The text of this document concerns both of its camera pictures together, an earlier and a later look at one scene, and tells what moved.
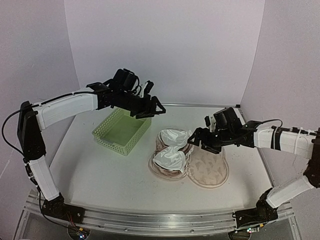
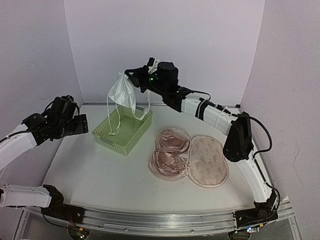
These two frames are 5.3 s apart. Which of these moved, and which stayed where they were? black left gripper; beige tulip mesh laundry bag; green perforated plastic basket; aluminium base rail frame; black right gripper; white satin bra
Moved: black left gripper; black right gripper; white satin bra
Stayed: green perforated plastic basket; beige tulip mesh laundry bag; aluminium base rail frame
